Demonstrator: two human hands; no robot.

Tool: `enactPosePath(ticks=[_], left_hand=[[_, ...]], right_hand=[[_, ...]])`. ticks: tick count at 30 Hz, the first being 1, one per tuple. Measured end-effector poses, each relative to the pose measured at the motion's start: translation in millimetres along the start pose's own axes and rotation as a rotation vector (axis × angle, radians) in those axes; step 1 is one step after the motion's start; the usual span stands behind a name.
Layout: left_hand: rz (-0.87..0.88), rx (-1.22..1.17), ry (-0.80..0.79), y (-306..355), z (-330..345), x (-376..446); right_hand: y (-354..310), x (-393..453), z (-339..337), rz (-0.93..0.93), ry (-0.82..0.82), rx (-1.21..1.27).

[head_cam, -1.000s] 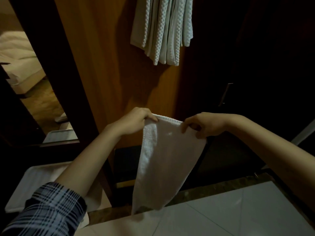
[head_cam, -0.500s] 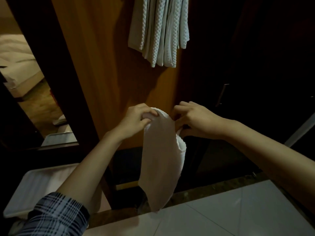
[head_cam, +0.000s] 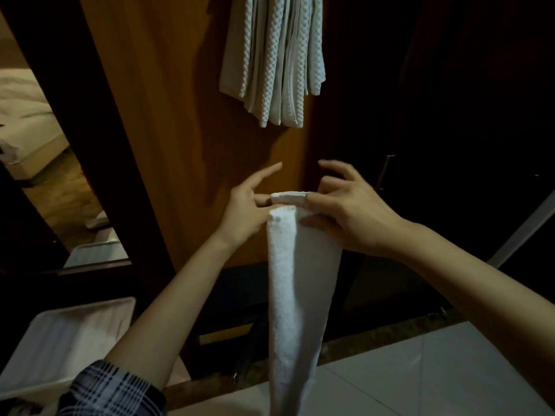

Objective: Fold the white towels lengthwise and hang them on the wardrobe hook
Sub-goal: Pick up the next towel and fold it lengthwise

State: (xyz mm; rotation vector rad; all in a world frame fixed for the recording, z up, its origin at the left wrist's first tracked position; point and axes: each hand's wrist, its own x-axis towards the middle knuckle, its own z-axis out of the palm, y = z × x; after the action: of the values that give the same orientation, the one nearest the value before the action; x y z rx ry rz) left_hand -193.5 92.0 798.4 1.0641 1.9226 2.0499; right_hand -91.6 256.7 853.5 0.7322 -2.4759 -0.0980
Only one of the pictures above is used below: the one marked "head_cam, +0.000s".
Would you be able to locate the person's left hand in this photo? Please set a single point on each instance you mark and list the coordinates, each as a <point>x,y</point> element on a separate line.
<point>243,212</point>

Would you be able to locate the person's right hand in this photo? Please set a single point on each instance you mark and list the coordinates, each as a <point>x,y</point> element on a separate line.
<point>364,220</point>

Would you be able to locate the person's left thumb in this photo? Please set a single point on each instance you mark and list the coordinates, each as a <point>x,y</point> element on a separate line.
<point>263,200</point>

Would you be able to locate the person's right thumb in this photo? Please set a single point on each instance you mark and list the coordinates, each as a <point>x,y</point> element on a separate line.
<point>316,222</point>

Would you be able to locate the person's right middle finger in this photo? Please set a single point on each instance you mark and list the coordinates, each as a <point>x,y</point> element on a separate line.
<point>331,182</point>

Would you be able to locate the white towel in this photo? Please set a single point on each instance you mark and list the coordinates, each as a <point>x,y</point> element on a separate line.
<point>299,307</point>

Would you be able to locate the person's left forearm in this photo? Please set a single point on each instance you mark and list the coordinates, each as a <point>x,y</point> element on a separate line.
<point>173,311</point>

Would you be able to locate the person's right forearm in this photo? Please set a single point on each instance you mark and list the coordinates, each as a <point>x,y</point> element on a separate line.
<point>481,290</point>

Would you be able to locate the orange wooden wardrobe panel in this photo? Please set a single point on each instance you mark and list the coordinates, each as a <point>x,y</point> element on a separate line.
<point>173,125</point>

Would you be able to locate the hanging white textured towels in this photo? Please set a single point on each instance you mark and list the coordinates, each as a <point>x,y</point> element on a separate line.
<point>277,56</point>

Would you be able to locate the dark wardrobe door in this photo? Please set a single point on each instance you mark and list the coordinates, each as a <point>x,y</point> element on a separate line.
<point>455,103</point>

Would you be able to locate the plaid shirt sleeve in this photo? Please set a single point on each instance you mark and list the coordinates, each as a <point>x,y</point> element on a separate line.
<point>112,392</point>

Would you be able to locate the white plastic tray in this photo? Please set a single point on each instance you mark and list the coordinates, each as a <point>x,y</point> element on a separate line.
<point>60,342</point>

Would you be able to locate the white bed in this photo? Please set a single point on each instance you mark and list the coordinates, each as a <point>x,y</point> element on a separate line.
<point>26,125</point>

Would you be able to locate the silver metal rail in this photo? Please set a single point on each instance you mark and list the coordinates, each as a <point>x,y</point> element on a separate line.
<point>522,236</point>

